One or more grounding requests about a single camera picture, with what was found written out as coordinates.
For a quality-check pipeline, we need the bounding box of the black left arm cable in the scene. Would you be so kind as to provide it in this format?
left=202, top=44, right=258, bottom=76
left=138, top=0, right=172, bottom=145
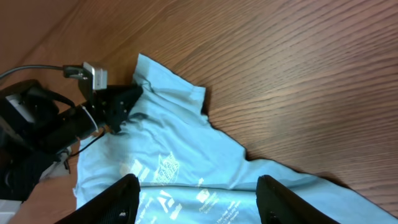
left=0, top=64, right=85, bottom=82

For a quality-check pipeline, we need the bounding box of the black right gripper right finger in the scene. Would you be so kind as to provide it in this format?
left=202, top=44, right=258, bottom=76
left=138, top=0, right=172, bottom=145
left=256, top=175, right=337, bottom=224

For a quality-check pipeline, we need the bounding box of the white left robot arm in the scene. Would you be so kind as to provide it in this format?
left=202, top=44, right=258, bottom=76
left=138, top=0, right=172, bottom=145
left=1, top=80, right=143, bottom=201

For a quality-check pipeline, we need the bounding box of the light blue printed t-shirt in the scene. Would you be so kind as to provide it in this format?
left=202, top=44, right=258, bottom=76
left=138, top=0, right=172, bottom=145
left=73, top=55, right=397, bottom=223

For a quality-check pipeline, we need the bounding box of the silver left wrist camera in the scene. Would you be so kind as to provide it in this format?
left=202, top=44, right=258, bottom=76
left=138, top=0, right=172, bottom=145
left=83, top=62, right=108, bottom=90

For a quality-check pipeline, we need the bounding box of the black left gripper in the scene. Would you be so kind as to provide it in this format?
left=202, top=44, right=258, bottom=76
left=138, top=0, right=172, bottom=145
left=94, top=85, right=143, bottom=134

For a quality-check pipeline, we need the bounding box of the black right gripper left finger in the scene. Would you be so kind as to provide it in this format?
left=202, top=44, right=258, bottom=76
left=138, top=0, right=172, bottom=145
left=57, top=174, right=141, bottom=224

